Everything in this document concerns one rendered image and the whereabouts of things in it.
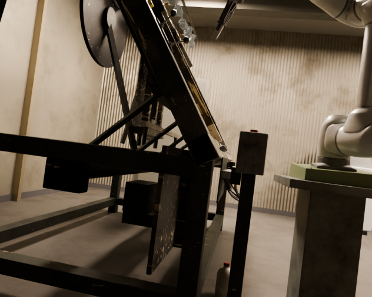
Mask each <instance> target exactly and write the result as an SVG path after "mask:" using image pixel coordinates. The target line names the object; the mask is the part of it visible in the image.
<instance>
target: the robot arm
mask: <svg viewBox="0 0 372 297"><path fill-rule="evenodd" d="M310 1H311V2H312V3H314V4H315V5H317V6H318V7H319V8H321V9H322V10H324V11H325V12H326V13H328V14H329V15H330V16H332V17H333V18H335V19H336V20H338V21H340V22H342V23H344V24H346V25H349V26H351V27H355V28H365V31H364V41H363V51H362V57H361V67H360V76H359V82H358V91H357V101H356V109H354V110H353V111H352V112H351V113H350V114H349V115H348V116H347V115H343V114H335V115H330V116H328V117H327V118H326V119H325V120H324V121H323V123H322V125H321V128H320V132H319V137H318V148H317V152H318V153H317V161H316V163H311V166H314V167H316V168H318V169H329V170H341V171H352V172H357V169H355V168H352V167H351V166H350V159H351V157H359V158H372V0H310ZM243 2H244V0H228V1H227V4H226V6H225V8H224V10H223V12H222V14H221V16H220V18H219V21H217V22H218V24H217V26H216V27H215V30H214V31H213V33H212V35H211V37H212V38H214V39H217V38H218V36H219V35H220V33H221V31H222V29H223V28H225V26H226V24H227V23H228V21H229V20H230V18H231V17H232V15H233V14H234V13H235V11H234V10H235V9H236V7H237V4H241V3H243Z"/></svg>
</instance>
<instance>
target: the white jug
mask: <svg viewBox="0 0 372 297"><path fill-rule="evenodd" d="M229 277H230V262H224V266H223V267H221V268H219V270H218V272H217V279H216V284H215V297H227V291H228V282H229Z"/></svg>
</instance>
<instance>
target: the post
mask: <svg viewBox="0 0 372 297"><path fill-rule="evenodd" d="M255 177H256V175H254V174H246V173H242V176H241V185H240V195H239V200H238V209H237V218H236V224H235V233H234V243H233V249H232V258H231V267H230V277H229V282H228V291H227V297H241V294H242V288H243V279H244V269H245V260H246V254H247V245H248V235H249V229H250V220H251V211H252V205H253V195H254V186H255Z"/></svg>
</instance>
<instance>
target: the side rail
mask: <svg viewBox="0 0 372 297"><path fill-rule="evenodd" d="M121 2H122V5H123V7H124V9H125V12H126V13H127V15H128V18H129V20H130V22H131V25H132V27H133V29H134V31H135V33H136V35H137V38H138V40H139V42H140V44H141V46H142V49H143V51H144V53H145V55H146V58H147V60H148V62H149V64H150V66H151V68H152V71H153V73H154V75H155V77H156V79H157V81H158V84H159V86H160V88H161V91H162V93H163V95H164V97H165V99H166V101H167V103H168V106H169V108H170V110H171V112H172V114H173V116H174V119H175V121H176V123H177V126H178V128H179V130H180V132H181V134H182V136H183V139H184V141H185V142H186V143H187V142H189V141H191V140H193V139H195V138H198V137H200V136H202V135H204V134H206V133H208V134H209V132H208V130H207V128H206V126H205V124H204V122H203V120H202V117H201V115H200V113H199V111H198V108H197V106H196V105H195V102H194V100H193V98H192V96H191V94H190V91H189V89H188V87H187V85H186V83H185V81H184V79H183V77H182V75H181V72H180V70H179V68H178V66H177V64H176V62H175V59H174V57H173V56H172V53H171V51H170V49H169V47H168V44H167V42H166V40H165V38H164V36H163V34H162V32H161V30H160V28H159V25H158V23H157V21H156V19H155V16H154V14H153V13H152V10H151V8H150V6H149V4H148V2H147V0H121Z"/></svg>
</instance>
